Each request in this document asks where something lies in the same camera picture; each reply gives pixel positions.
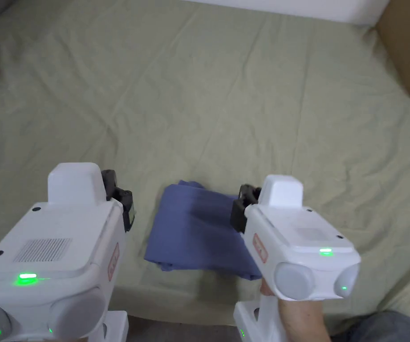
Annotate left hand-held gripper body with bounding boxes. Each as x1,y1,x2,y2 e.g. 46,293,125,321
0,163,129,342

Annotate brown cardboard carton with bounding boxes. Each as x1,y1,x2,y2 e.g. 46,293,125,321
375,0,410,122

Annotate blue folded garment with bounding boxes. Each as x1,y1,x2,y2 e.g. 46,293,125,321
144,179,263,282

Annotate bed with pale green sheet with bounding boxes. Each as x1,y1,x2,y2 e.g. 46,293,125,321
0,0,410,326

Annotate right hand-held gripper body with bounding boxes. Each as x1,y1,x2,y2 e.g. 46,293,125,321
233,174,361,342

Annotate person's right hand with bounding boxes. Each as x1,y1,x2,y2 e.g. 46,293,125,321
260,277,329,342

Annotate person's legs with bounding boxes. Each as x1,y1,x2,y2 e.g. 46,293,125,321
336,309,410,342

